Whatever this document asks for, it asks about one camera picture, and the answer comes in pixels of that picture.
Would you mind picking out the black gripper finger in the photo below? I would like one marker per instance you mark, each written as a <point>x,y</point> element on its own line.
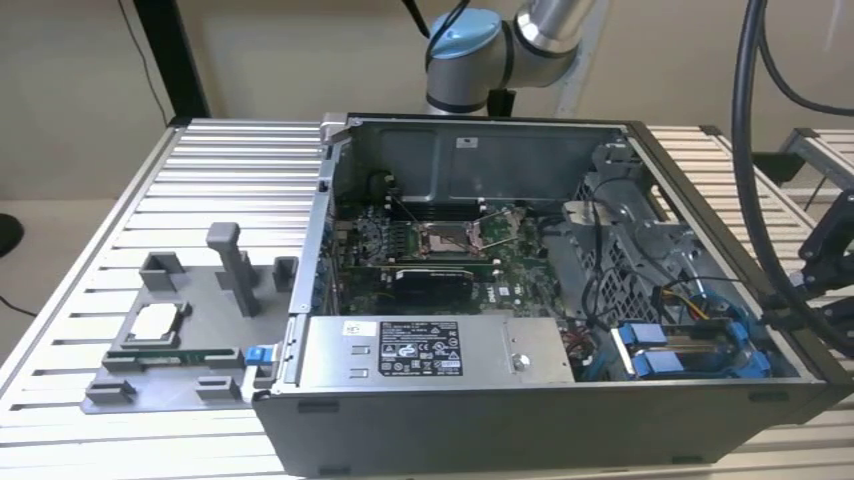
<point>824,227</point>
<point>840,330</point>

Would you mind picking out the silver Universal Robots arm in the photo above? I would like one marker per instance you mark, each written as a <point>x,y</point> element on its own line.
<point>481,65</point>

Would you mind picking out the grey metal disk bay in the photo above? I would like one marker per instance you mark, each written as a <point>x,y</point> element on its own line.
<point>601,280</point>

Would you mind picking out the aluminium slat side table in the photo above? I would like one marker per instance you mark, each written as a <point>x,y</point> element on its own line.
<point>828,150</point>

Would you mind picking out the green motherboard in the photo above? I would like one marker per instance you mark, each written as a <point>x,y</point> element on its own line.
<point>521,285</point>

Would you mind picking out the thin metal locking lever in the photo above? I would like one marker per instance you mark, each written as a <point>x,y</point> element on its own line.
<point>501,242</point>
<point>409,211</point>

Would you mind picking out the white sticker in case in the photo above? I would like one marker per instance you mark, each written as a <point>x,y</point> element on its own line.
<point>466,143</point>

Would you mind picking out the CPU socket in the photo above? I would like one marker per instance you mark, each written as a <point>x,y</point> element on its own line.
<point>444,242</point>

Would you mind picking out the open dark grey PC case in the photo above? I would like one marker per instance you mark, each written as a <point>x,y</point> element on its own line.
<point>468,430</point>

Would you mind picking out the black graphics card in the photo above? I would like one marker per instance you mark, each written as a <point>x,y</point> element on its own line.
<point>434,287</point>

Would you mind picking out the silver power supply unit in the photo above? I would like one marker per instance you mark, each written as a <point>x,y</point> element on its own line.
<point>334,350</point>

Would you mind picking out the blue case latch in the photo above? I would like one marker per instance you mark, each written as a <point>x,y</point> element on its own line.
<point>257,356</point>

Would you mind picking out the grey parts rack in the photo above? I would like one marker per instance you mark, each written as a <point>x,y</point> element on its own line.
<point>214,325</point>

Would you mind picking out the green RAM stick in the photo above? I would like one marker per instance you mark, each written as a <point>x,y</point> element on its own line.
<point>194,356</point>

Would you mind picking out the silver CPU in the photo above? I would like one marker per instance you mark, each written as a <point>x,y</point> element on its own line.
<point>155,322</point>

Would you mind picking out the black round base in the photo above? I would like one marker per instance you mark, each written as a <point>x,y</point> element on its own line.
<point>9,235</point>

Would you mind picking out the black upright post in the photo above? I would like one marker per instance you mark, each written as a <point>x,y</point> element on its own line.
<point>170,60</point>

